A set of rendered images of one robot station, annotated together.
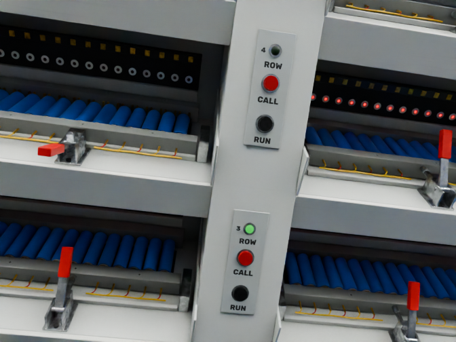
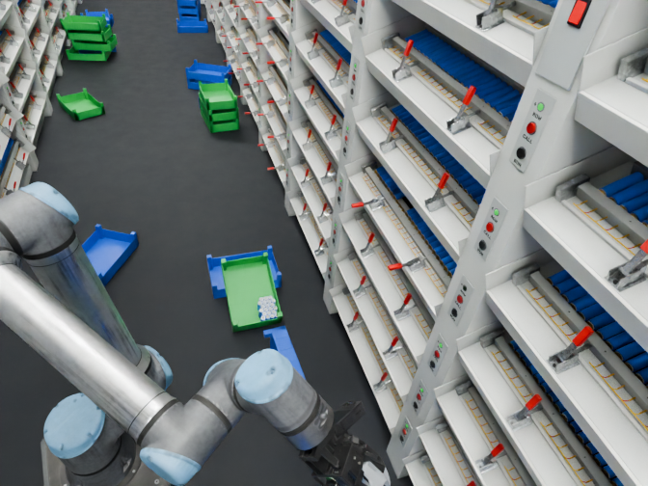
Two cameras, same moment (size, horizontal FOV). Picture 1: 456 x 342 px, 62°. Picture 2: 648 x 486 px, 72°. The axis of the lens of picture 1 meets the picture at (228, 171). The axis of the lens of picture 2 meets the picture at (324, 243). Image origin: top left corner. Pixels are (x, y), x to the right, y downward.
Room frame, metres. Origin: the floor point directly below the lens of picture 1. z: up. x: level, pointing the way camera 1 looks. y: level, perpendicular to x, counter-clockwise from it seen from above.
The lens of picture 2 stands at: (-0.06, -0.57, 1.50)
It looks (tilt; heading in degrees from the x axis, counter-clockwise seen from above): 41 degrees down; 73
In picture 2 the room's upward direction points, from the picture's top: 6 degrees clockwise
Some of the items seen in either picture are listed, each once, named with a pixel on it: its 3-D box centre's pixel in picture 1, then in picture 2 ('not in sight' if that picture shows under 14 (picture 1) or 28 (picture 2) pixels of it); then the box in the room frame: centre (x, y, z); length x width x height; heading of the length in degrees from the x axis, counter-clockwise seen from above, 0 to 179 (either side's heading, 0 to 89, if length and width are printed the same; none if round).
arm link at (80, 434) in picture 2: not in sight; (85, 430); (-0.47, 0.12, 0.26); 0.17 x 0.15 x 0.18; 44
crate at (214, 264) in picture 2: not in sight; (244, 271); (0.02, 0.89, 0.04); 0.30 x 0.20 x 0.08; 5
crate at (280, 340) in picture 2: not in sight; (285, 378); (0.11, 0.28, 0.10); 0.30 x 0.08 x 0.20; 98
